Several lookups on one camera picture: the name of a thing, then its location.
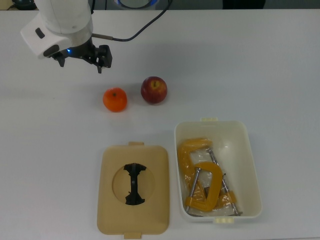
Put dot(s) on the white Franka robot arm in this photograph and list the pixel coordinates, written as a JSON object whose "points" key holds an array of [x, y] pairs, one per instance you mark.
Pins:
{"points": [[65, 17]]}

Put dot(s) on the black background object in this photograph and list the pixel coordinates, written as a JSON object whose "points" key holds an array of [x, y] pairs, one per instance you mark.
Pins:
{"points": [[25, 3]]}

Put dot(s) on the beige plastic lid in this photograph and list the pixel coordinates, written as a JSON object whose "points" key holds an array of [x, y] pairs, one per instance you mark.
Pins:
{"points": [[152, 212]]}

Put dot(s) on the orange toy fruit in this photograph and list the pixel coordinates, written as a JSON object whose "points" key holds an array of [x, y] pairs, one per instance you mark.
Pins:
{"points": [[115, 99]]}

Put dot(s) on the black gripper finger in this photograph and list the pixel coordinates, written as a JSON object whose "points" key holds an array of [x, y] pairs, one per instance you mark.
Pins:
{"points": [[61, 58], [105, 56]]}

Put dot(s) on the white plastic container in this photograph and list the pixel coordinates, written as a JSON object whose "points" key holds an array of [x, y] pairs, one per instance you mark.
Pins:
{"points": [[246, 160]]}

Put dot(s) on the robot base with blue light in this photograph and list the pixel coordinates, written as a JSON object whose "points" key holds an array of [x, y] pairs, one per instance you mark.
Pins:
{"points": [[135, 2]]}

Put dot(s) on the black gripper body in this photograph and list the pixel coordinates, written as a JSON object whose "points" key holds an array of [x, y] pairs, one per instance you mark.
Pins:
{"points": [[81, 51]]}

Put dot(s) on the red toy apple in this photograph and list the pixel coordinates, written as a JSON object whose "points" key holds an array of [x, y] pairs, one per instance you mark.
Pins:
{"points": [[153, 90]]}

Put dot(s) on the yellow C-clamp in plastic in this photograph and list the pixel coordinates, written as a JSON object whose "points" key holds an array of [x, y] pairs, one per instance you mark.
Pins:
{"points": [[183, 155]]}

